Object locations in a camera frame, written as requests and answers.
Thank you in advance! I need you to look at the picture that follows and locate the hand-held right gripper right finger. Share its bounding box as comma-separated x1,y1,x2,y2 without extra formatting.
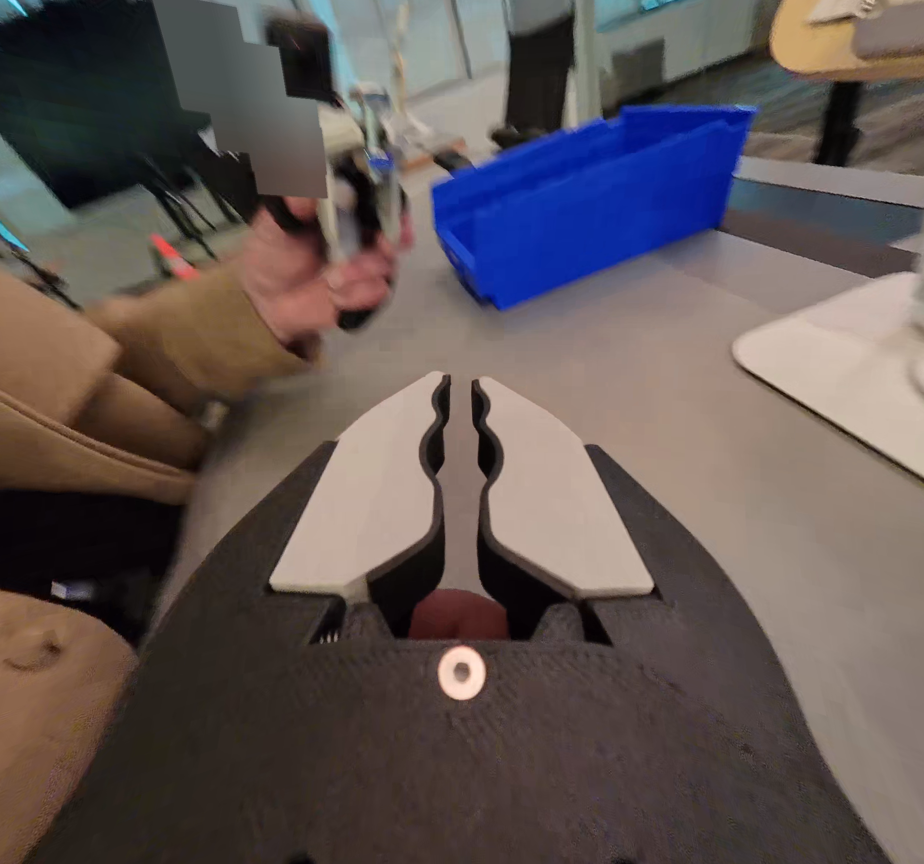
471,375,656,641

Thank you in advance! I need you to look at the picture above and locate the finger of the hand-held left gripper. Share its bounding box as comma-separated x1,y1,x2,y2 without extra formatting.
318,178,362,269
364,153,409,253

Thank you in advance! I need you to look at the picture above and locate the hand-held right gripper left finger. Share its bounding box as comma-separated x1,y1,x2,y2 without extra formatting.
269,371,452,641

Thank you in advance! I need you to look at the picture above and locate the long blue plastic bin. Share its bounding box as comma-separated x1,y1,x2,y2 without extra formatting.
432,104,757,310

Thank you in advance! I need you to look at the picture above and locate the person's left forearm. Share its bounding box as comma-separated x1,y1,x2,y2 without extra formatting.
87,268,319,403

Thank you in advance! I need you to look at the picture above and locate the grey desk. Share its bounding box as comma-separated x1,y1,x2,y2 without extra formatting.
155,156,924,864

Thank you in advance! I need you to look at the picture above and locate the person's left hand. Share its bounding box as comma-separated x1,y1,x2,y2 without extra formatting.
242,200,414,347

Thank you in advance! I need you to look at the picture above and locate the acrylic sign stand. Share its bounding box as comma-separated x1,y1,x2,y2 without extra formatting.
390,1,434,143

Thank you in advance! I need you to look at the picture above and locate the black tripod stand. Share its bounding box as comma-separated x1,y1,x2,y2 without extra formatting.
137,156,218,258

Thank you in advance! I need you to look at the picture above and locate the orange traffic cone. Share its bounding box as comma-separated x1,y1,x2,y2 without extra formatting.
148,232,199,280

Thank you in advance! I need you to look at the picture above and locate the black television screen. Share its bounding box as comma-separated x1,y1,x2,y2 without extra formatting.
0,0,218,208

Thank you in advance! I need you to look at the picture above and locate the person's black inner garment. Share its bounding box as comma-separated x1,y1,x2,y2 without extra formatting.
0,489,181,645

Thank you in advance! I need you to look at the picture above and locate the grey bench seat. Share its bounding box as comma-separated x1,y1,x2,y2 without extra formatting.
612,37,667,92

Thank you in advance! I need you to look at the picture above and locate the clear sign stand white base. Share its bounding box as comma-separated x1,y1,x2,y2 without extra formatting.
732,258,924,478

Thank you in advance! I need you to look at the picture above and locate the person's beige coat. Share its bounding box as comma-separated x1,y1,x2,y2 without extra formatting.
0,272,239,864

